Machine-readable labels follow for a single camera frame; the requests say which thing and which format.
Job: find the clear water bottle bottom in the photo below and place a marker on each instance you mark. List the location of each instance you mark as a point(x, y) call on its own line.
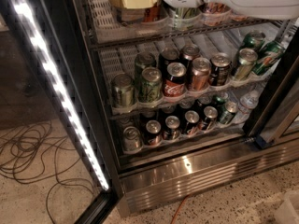
point(245, 105)

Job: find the white LED light strip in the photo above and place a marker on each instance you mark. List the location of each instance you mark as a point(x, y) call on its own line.
point(38, 41)

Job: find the pale green can middle shelf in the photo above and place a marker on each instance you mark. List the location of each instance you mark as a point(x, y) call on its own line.
point(244, 61)

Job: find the white bin corner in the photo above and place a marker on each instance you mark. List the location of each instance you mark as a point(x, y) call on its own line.
point(288, 212)

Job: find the Coca-Cola bottle top shelf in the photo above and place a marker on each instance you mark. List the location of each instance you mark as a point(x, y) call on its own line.
point(155, 15)

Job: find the black can back row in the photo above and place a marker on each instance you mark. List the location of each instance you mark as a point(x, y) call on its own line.
point(167, 56)

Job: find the green can bottom shelf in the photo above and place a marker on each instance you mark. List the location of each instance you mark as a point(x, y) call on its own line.
point(227, 112)

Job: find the Mountain Dew can lying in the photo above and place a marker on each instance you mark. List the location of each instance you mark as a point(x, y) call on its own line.
point(267, 57)

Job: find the Coca-Cola can middle shelf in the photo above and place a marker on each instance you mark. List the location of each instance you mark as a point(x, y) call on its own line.
point(174, 81)

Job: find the dark can middle shelf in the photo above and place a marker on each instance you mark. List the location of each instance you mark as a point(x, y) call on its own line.
point(220, 67)

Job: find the green can back row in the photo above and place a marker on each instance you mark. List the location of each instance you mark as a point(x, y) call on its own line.
point(143, 60)

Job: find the silver can bottom left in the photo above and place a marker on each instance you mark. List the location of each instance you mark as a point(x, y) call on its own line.
point(131, 139)

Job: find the copper can back row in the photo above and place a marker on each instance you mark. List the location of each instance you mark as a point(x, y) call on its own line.
point(189, 52)

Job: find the dark red can bottom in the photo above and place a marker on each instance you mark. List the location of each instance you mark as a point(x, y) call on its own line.
point(153, 133)

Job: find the open glass fridge door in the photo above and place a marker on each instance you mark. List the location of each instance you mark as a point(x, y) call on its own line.
point(45, 176)

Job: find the copper can middle shelf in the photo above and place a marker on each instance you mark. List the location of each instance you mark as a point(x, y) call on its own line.
point(198, 75)

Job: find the stainless steel display fridge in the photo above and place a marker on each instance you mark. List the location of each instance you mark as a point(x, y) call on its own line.
point(188, 164)

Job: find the green can back right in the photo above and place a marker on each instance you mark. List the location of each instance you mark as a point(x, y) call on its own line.
point(253, 40)

